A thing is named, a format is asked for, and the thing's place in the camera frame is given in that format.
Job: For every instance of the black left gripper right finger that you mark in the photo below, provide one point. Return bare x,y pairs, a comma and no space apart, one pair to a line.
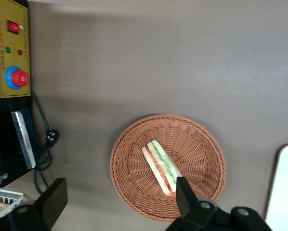
194,211

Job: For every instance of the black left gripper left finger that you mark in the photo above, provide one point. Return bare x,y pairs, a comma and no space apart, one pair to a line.
50,199

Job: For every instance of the plastic-wrapped white bread sandwich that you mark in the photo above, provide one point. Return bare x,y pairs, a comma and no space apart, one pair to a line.
159,166

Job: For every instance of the brown woven wicker basket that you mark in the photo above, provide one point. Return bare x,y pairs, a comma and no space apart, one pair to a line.
199,154

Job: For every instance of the white plastic tray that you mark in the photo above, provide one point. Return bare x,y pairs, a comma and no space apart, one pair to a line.
284,192

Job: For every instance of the white plastic slotted rack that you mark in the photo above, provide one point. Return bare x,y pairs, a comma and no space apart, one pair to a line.
4,196

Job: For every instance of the silver and blue sealing bar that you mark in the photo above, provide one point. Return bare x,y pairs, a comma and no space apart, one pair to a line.
24,137

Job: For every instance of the red knob on blue base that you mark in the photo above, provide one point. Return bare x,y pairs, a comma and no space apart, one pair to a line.
18,78

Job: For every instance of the yellow control panel plate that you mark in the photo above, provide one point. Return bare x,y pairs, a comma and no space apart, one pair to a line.
14,60

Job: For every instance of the red indicator light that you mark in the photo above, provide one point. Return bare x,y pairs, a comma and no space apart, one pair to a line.
20,52

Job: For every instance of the green indicator light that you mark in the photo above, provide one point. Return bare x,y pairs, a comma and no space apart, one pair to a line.
8,50

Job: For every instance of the red rocker power switch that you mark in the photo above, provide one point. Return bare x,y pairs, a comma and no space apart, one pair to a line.
13,27

